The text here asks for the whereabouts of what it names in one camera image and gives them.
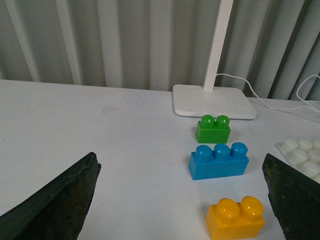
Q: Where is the white lamp cable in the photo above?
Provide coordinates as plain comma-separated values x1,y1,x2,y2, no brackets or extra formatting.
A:
215,73,320,113

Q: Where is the blue three-stud block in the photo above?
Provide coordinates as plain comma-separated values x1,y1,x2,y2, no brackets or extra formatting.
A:
188,142,249,180

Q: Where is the white studded base plate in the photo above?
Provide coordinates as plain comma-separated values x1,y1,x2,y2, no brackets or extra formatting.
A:
275,139,320,184

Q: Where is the green two-stud block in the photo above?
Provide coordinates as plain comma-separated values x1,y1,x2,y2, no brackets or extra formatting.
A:
195,114,231,144

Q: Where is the white desk lamp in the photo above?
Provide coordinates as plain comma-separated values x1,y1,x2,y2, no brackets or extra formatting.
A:
172,0,257,120

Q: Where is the yellow two-stud block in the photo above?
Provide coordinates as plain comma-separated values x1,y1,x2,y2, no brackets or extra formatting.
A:
205,196,265,240

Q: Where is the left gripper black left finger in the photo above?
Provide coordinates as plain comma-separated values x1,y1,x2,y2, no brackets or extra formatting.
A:
0,152,101,240

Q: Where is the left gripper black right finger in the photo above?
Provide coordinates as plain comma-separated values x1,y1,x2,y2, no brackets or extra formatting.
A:
262,153,320,240

